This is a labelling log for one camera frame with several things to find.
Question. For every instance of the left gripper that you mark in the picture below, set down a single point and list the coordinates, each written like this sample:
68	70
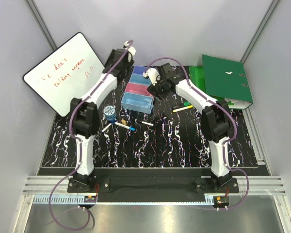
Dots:
128	65

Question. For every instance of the purple storage bin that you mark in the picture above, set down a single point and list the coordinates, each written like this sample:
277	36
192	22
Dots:
139	70

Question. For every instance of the green black highlighter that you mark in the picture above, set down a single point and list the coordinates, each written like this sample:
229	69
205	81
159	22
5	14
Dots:
184	104

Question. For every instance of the white dry-erase board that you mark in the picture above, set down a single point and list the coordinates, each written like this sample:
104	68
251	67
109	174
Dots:
69	72

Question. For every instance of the white marker blue cap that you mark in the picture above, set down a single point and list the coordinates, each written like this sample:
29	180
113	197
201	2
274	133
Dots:
124	126

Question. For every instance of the blue round tape dispenser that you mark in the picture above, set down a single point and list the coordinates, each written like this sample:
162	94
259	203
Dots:
109	112

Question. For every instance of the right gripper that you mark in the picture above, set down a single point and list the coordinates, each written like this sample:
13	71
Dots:
153	90

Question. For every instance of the translucent green plastic folder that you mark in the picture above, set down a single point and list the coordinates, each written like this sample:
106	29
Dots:
198	80

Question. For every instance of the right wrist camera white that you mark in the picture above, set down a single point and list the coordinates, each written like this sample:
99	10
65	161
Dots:
153	75

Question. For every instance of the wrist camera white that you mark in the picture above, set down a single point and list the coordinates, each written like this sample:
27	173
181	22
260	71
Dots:
153	75
131	50

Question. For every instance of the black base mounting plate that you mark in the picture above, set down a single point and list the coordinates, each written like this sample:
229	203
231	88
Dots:
153	185

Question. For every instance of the black marble pattern mat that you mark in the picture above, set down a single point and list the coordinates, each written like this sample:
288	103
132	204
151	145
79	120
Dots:
175	140

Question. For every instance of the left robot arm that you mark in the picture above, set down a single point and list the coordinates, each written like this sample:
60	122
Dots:
84	120

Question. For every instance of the light blue storage bin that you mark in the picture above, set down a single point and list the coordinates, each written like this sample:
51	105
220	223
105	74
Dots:
139	79

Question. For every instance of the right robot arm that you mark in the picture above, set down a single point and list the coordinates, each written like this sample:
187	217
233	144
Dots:
217	125

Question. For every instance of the aluminium rail frame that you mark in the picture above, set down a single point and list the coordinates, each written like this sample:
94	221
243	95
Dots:
261	206

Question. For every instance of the light blue end bin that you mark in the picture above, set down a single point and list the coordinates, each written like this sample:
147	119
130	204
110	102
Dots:
138	103

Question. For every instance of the white pen black tip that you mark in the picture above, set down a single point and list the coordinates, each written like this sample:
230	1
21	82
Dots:
147	123

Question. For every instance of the yellow white marker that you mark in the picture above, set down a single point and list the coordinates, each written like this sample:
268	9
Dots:
182	108

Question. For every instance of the pink storage bin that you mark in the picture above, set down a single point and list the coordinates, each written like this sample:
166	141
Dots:
138	89

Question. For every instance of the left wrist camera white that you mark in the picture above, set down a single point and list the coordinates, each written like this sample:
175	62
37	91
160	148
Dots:
131	50

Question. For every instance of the green lever arch binder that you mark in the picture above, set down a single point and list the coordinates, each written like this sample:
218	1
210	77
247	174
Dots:
227	80

